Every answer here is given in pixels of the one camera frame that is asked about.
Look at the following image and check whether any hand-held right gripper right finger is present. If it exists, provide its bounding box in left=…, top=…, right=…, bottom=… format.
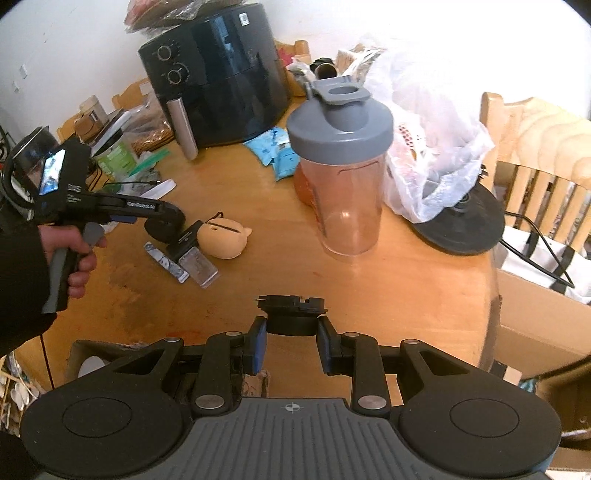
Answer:
left=316, top=318, right=467, bottom=414

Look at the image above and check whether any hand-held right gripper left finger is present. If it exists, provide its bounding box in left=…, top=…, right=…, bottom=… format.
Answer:
left=111, top=318, right=267, bottom=413

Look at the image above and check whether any black round cap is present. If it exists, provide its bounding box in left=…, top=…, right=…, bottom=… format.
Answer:
left=143, top=215, right=186, bottom=242

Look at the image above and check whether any small black mount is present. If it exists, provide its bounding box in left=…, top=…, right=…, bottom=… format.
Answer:
left=255, top=294, right=329, bottom=337

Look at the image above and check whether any small black box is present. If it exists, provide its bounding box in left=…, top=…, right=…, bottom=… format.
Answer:
left=165, top=220, right=204, bottom=260

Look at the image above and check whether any patterned strip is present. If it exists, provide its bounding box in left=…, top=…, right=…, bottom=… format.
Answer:
left=143, top=241, right=190, bottom=284

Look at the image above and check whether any tan pig-shaped squishy toy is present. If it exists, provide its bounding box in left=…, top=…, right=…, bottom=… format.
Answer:
left=197, top=217, right=253, bottom=260

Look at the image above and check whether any clear plastic case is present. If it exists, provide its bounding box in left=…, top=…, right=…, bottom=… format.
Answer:
left=177, top=249, right=221, bottom=289

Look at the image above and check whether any brown cardboard box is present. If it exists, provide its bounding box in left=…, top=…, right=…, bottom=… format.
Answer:
left=65, top=339, right=269, bottom=398

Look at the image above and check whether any white plastic jar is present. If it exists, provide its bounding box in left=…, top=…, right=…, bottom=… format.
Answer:
left=80, top=355, right=108, bottom=378

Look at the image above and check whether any person's left forearm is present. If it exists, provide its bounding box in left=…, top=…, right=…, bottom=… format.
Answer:
left=0, top=220, right=58, bottom=357

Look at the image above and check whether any person's left hand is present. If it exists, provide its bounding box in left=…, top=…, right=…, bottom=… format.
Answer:
left=39, top=224, right=108, bottom=299

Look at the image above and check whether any clear plastic bag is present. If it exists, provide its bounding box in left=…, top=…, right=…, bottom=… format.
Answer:
left=128, top=151, right=163, bottom=186

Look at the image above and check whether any steel electric kettle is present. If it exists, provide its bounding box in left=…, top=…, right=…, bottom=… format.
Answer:
left=0, top=124, right=58, bottom=224

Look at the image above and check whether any green canister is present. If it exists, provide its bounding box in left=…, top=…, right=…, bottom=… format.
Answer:
left=91, top=129, right=140, bottom=179

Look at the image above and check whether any wooden chair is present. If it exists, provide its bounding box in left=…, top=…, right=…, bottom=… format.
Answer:
left=480, top=91, right=591, bottom=250
left=56, top=78, right=161, bottom=141

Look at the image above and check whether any black air fryer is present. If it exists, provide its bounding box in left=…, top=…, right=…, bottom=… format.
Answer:
left=137, top=3, right=293, bottom=160

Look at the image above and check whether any red apple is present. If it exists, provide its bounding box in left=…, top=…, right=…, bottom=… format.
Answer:
left=294, top=164, right=325, bottom=206

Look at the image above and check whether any clear shaker bottle grey lid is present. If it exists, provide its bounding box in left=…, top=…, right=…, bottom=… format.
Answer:
left=287, top=76, right=394, bottom=257

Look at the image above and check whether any black round base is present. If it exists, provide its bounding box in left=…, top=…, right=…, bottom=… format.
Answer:
left=410, top=182, right=507, bottom=256

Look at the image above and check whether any bag of snacks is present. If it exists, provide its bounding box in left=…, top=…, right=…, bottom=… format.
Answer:
left=124, top=0, right=223, bottom=34

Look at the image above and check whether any open cardboard carton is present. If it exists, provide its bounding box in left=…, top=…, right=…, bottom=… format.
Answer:
left=489, top=268, right=591, bottom=407

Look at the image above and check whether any white plastic bag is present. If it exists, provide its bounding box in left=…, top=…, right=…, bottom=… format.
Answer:
left=355, top=31, right=496, bottom=223

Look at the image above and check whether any white tote bag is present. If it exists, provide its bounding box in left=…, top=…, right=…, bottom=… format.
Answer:
left=498, top=225, right=591, bottom=305

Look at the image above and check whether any black power cord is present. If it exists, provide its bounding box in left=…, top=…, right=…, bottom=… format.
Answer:
left=503, top=210, right=576, bottom=289

